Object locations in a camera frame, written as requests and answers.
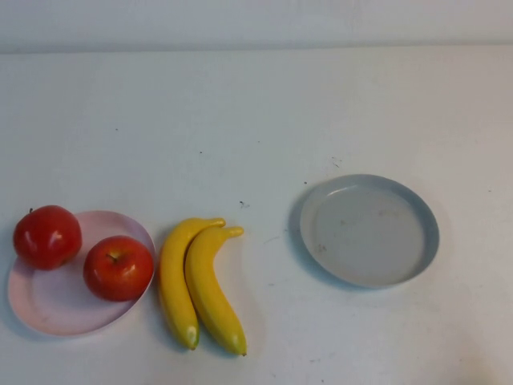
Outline yellow banana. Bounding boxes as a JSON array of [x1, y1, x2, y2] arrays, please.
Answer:
[[184, 226, 248, 357], [159, 217, 228, 351]]

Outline red apple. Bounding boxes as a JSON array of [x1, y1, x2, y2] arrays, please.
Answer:
[[83, 235, 156, 302], [13, 205, 83, 271]]

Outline grey-blue round plate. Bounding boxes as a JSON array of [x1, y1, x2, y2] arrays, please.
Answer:
[[288, 173, 441, 290]]

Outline pink round plate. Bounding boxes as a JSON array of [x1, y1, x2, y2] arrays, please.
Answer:
[[7, 210, 156, 338]]

